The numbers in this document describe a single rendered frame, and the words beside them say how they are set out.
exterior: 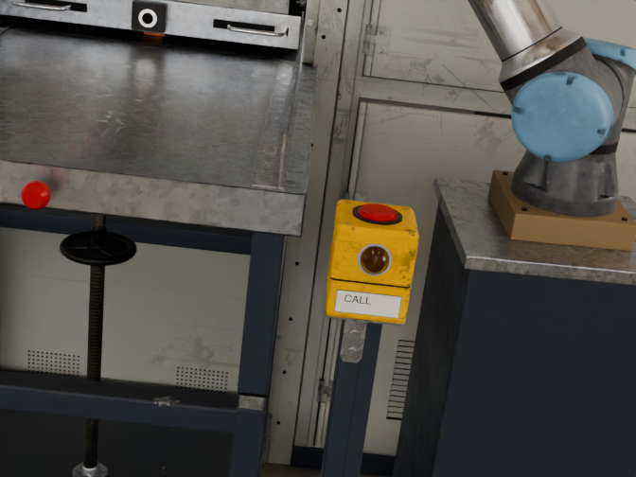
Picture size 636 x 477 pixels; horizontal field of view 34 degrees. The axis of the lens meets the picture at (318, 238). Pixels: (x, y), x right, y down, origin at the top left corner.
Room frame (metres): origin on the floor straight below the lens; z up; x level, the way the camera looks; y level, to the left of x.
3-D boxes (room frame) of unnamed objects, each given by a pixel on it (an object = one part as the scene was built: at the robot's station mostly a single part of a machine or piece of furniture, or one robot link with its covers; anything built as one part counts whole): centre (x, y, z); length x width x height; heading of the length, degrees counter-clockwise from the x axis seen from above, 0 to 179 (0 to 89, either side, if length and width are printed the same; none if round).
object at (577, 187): (1.42, -0.34, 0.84); 0.15 x 0.15 x 0.10
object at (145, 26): (1.83, 0.35, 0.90); 0.06 x 0.03 x 0.05; 92
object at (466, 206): (1.42, -0.34, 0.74); 0.32 x 0.32 x 0.02; 4
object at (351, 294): (0.96, -0.06, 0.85); 0.08 x 0.08 x 0.10; 2
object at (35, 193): (1.11, 0.33, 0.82); 0.04 x 0.03 x 0.03; 2
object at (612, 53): (1.41, -0.34, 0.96); 0.13 x 0.12 x 0.14; 159
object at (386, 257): (0.91, -0.06, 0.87); 0.03 x 0.01 x 0.03; 92
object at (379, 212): (0.96, -0.06, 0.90); 0.04 x 0.04 x 0.02
